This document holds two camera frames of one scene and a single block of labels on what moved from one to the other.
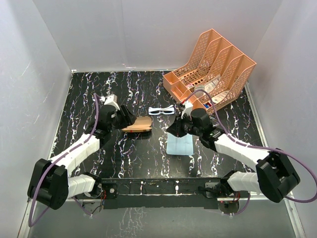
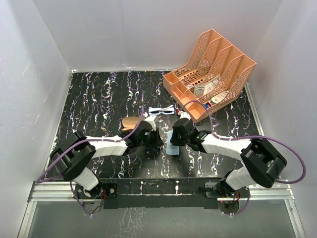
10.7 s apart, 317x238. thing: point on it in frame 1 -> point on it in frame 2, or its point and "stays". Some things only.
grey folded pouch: (199, 94) stays
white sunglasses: (168, 110) stays
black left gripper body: (111, 128) -> (145, 142)
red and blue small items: (207, 105) stays
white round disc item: (220, 97) stays
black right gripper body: (187, 125) -> (179, 140)
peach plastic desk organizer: (212, 72) stays
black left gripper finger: (127, 116) -> (155, 140)
